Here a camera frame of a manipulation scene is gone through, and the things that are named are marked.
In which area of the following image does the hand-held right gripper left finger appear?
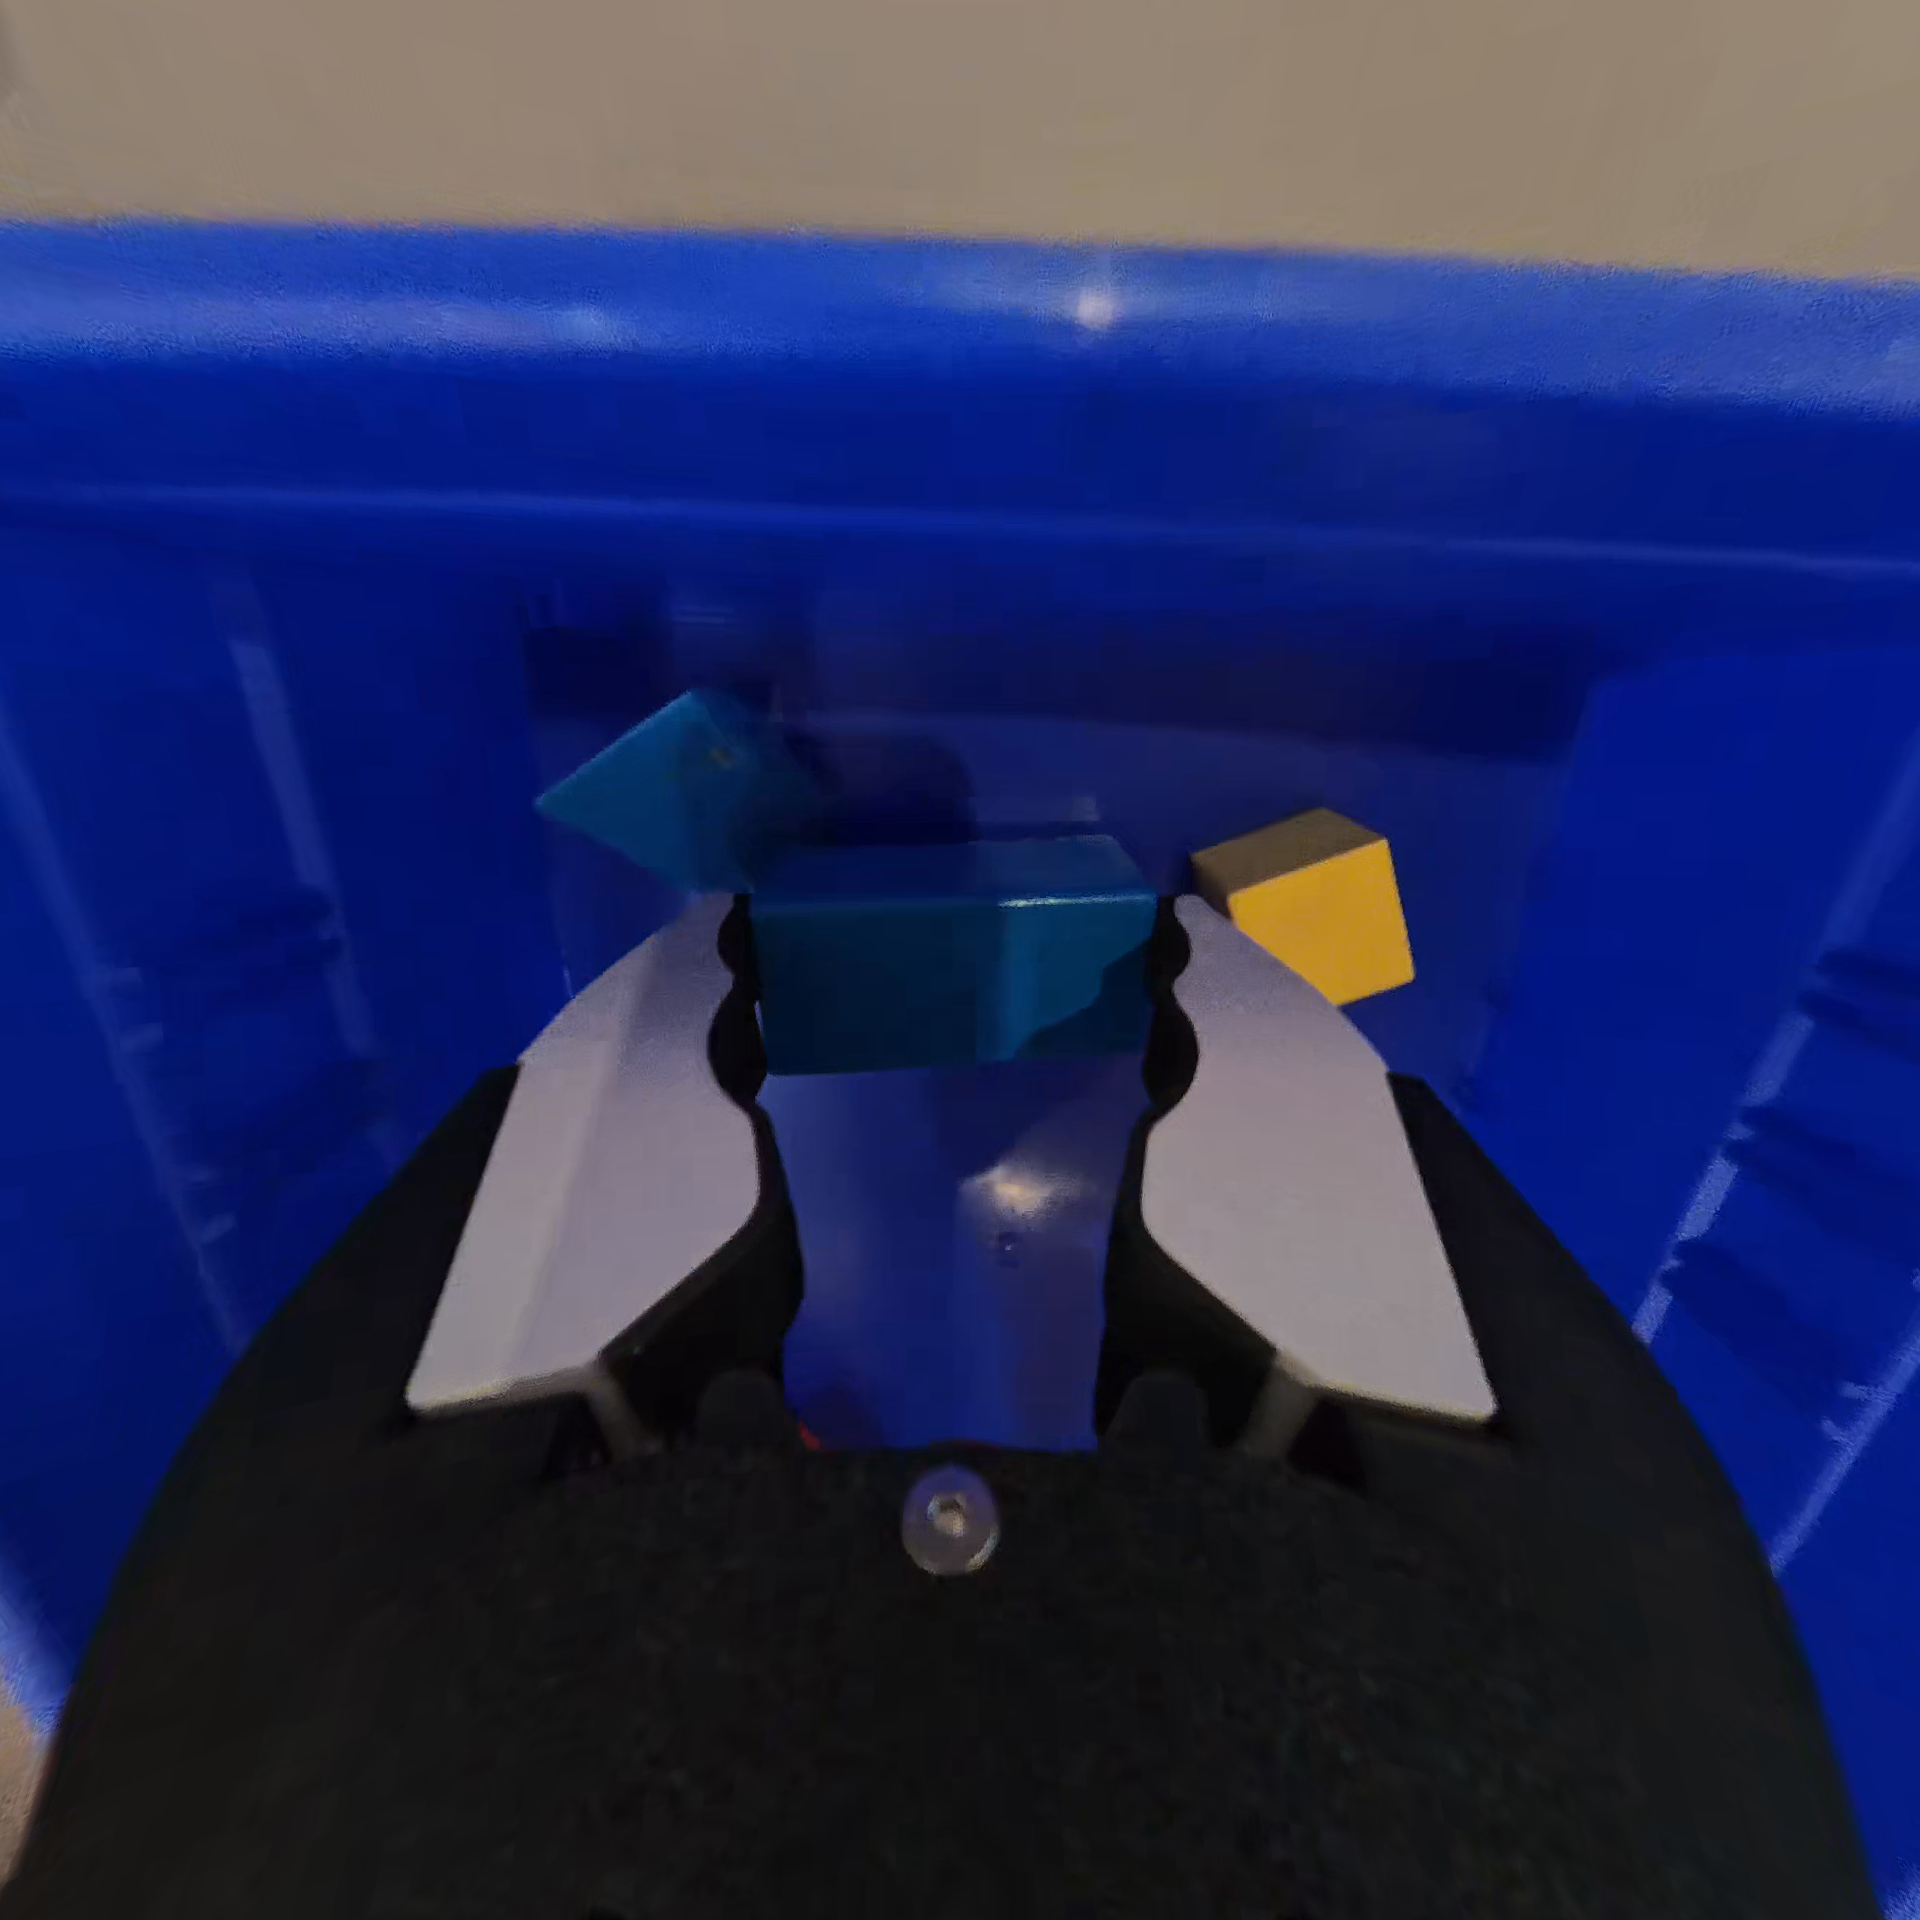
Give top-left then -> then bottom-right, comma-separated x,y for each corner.
409,898 -> 803,1449

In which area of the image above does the long blue wooden block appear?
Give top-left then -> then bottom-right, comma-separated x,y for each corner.
746,830 -> 1170,1074

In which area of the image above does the yellow wooden block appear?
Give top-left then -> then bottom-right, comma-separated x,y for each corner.
1191,802 -> 1420,1010

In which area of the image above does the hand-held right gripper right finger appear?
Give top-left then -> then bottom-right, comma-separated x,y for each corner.
1098,898 -> 1496,1449

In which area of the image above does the blue triangular wooden block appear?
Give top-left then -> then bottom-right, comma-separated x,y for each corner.
540,688 -> 834,898

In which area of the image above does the blue plastic bin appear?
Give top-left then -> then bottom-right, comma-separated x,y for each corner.
0,217 -> 1920,1920

